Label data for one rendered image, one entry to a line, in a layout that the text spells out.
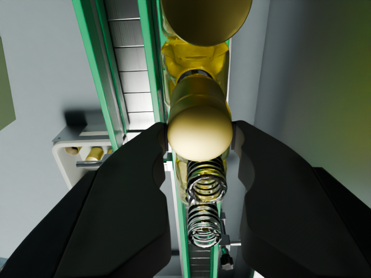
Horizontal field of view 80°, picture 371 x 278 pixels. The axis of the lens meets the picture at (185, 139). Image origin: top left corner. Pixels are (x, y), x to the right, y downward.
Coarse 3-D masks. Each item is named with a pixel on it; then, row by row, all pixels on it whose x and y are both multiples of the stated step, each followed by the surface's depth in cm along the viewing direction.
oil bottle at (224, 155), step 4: (228, 108) 21; (228, 148) 21; (224, 152) 21; (228, 152) 21; (176, 156) 23; (180, 156) 21; (224, 156) 21; (180, 160) 22; (184, 160) 21; (224, 160) 22
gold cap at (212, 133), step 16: (192, 80) 13; (208, 80) 13; (176, 96) 13; (192, 96) 11; (208, 96) 11; (224, 96) 14; (176, 112) 11; (192, 112) 10; (208, 112) 10; (224, 112) 11; (176, 128) 11; (192, 128) 11; (208, 128) 11; (224, 128) 11; (176, 144) 11; (192, 144) 11; (208, 144) 11; (224, 144) 11; (192, 160) 12
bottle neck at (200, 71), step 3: (192, 69) 16; (195, 69) 16; (198, 69) 16; (201, 69) 16; (186, 72) 16; (189, 72) 16; (192, 72) 16; (195, 72) 16; (198, 72) 16; (201, 72) 16; (204, 72) 16; (207, 72) 16; (183, 75) 16; (186, 75) 16; (189, 75) 15; (192, 75) 15; (204, 75) 15; (207, 75) 16; (210, 75) 16; (180, 78) 16; (183, 78) 15
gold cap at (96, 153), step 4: (92, 148) 59; (96, 148) 59; (100, 148) 59; (92, 152) 57; (96, 152) 58; (100, 152) 59; (88, 156) 56; (92, 156) 56; (96, 156) 57; (100, 156) 58; (88, 160) 56; (92, 160) 56; (96, 160) 56
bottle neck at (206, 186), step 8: (208, 160) 17; (216, 160) 17; (192, 168) 17; (200, 168) 16; (208, 168) 16; (216, 168) 16; (192, 176) 16; (200, 176) 15; (208, 176) 15; (216, 176) 15; (224, 176) 16; (192, 184) 16; (200, 184) 18; (208, 184) 18; (216, 184) 17; (224, 184) 16; (192, 192) 16; (200, 192) 17; (208, 192) 17; (216, 192) 17; (224, 192) 16; (200, 200) 17; (208, 200) 17; (216, 200) 17
